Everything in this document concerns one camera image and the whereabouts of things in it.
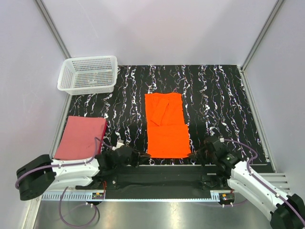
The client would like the orange t shirt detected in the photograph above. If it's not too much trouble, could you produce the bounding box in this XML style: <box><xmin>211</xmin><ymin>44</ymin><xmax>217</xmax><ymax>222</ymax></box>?
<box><xmin>145</xmin><ymin>93</ymin><xmax>191</xmax><ymax>159</ymax></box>

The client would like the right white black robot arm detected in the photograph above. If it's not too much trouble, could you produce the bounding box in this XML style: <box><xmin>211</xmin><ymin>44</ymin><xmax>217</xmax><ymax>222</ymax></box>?
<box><xmin>188</xmin><ymin>136</ymin><xmax>305</xmax><ymax>229</ymax></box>

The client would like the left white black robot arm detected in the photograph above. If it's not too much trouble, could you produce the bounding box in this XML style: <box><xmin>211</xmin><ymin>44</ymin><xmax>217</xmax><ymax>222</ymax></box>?
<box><xmin>15</xmin><ymin>145</ymin><xmax>151</xmax><ymax>201</ymax></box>

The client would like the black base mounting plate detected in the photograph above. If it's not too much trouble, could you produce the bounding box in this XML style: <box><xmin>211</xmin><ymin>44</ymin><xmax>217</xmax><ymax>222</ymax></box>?
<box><xmin>68</xmin><ymin>165</ymin><xmax>236</xmax><ymax>197</ymax></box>

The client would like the folded pink t shirt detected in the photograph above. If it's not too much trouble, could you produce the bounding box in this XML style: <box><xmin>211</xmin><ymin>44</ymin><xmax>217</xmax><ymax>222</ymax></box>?
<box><xmin>53</xmin><ymin>116</ymin><xmax>107</xmax><ymax>160</ymax></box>

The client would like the white plastic perforated basket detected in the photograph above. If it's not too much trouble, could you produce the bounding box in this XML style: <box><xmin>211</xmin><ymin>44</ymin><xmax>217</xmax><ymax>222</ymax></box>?
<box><xmin>57</xmin><ymin>55</ymin><xmax>118</xmax><ymax>95</ymax></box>

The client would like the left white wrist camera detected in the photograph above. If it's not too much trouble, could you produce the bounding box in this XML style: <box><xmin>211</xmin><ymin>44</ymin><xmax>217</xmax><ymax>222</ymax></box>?
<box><xmin>112</xmin><ymin>140</ymin><xmax>125</xmax><ymax>151</ymax></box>

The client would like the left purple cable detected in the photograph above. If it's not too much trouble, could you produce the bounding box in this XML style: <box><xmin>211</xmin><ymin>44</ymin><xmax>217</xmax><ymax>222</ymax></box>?
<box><xmin>15</xmin><ymin>136</ymin><xmax>115</xmax><ymax>227</ymax></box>

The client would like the purple cable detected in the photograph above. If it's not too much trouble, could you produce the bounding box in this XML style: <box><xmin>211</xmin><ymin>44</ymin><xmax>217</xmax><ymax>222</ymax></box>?
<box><xmin>220</xmin><ymin>138</ymin><xmax>303</xmax><ymax>227</ymax></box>
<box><xmin>15</xmin><ymin>136</ymin><xmax>115</xmax><ymax>227</ymax></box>

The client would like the slotted cable duct rail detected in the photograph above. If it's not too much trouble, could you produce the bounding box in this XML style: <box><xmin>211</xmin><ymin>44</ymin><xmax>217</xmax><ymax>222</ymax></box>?
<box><xmin>41</xmin><ymin>190</ymin><xmax>224</xmax><ymax>202</ymax></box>

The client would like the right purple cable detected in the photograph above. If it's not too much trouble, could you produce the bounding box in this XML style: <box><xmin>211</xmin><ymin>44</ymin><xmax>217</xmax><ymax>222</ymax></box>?
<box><xmin>220</xmin><ymin>138</ymin><xmax>303</xmax><ymax>227</ymax></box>

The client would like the right aluminium frame post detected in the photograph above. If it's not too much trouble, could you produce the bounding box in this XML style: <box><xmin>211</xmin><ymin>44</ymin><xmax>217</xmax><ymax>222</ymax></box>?
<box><xmin>240</xmin><ymin>0</ymin><xmax>286</xmax><ymax>72</ymax></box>

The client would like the aluminium frame post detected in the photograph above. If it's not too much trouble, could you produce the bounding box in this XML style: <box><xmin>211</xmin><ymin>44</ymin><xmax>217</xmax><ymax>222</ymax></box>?
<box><xmin>240</xmin><ymin>0</ymin><xmax>286</xmax><ymax>72</ymax></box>
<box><xmin>34</xmin><ymin>0</ymin><xmax>71</xmax><ymax>59</ymax></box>

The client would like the left aluminium frame post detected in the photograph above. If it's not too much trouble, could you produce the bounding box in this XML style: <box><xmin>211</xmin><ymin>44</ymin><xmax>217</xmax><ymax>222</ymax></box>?
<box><xmin>34</xmin><ymin>0</ymin><xmax>71</xmax><ymax>59</ymax></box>

